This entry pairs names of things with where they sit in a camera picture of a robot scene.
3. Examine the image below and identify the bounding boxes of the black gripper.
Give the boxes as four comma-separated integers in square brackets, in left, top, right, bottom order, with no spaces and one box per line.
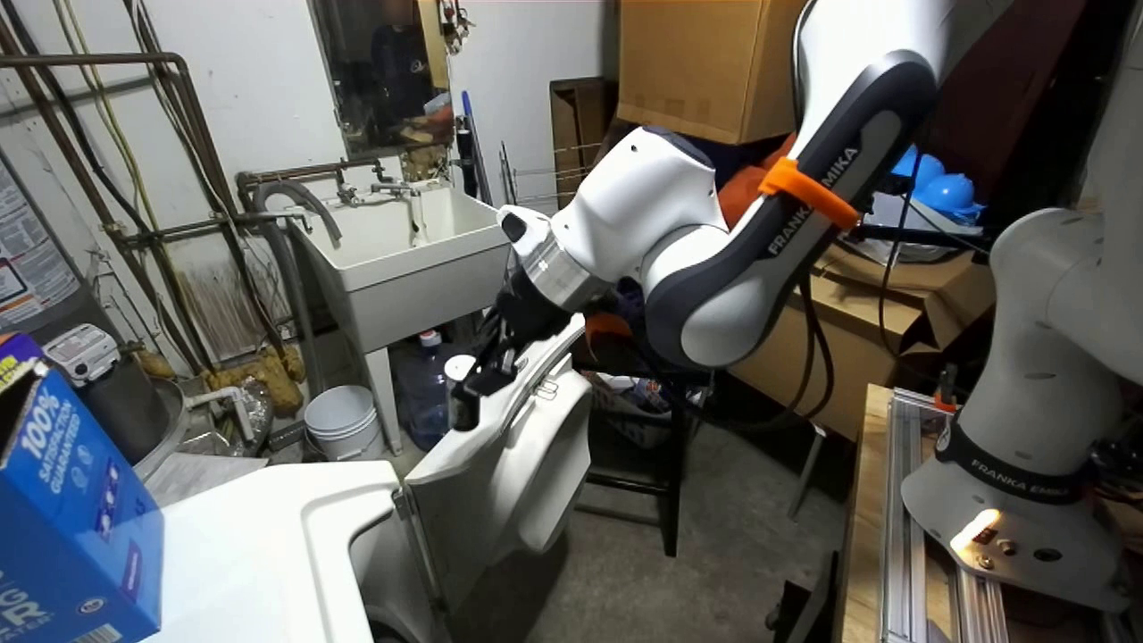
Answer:
[464,280,563,403]

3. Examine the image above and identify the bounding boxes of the black pepper cellar white top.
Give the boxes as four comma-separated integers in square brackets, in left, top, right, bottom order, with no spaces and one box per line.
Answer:
[438,351,482,435]

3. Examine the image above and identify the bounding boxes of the blue water jug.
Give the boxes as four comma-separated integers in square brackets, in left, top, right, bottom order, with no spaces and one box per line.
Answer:
[392,334,462,455]

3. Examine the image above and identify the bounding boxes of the white utility sink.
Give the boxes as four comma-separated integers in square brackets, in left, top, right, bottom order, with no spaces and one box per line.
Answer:
[286,176,517,456]

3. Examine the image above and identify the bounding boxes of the white washer door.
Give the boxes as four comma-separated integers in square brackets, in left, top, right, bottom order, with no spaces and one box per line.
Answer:
[388,311,601,643]

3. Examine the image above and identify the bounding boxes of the white plastic bucket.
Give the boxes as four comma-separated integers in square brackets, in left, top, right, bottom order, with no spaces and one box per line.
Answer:
[296,384,392,466]

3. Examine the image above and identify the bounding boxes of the chrome sink faucet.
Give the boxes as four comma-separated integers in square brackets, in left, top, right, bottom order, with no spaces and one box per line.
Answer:
[332,155,429,245]

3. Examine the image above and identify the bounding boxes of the black stool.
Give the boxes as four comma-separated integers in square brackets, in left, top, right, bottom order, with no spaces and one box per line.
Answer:
[568,354,719,561]

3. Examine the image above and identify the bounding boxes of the grey curved spout pipe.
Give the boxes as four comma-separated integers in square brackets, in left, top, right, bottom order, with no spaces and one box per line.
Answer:
[232,169,351,253]

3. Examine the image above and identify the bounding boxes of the orange cloth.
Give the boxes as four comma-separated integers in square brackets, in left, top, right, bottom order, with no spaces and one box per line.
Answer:
[714,135,799,229]

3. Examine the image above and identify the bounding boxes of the metal furniture leg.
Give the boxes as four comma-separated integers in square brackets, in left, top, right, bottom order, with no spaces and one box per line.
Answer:
[787,421,831,521]

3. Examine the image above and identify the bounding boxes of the open brown cardboard box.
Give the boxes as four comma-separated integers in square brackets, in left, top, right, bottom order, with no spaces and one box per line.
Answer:
[724,237,996,446]

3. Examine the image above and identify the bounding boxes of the blue hard hat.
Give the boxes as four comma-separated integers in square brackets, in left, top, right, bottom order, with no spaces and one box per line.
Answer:
[890,140,989,229]

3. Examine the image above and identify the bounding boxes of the blue cardboard detergent box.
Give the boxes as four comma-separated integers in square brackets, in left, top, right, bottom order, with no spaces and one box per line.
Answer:
[0,334,169,643]

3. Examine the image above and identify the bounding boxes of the dark wall mirror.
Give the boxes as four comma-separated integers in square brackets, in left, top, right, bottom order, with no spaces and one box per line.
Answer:
[304,0,458,155]

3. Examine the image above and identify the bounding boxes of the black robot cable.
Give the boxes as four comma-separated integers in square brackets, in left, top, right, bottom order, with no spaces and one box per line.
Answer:
[701,176,925,435]

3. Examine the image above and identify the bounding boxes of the dark wall ornament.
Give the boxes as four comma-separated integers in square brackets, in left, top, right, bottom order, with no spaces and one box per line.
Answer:
[433,0,476,55]

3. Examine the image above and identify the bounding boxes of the orange cable clip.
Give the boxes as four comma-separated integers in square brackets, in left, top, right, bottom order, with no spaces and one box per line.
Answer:
[754,155,864,237]

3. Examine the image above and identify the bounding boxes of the aluminium extrusion rail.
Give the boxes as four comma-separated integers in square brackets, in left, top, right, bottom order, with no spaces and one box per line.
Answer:
[880,386,961,643]

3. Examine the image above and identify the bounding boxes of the dark metal wall pipes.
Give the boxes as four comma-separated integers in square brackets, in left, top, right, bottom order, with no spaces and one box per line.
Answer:
[0,0,281,380]

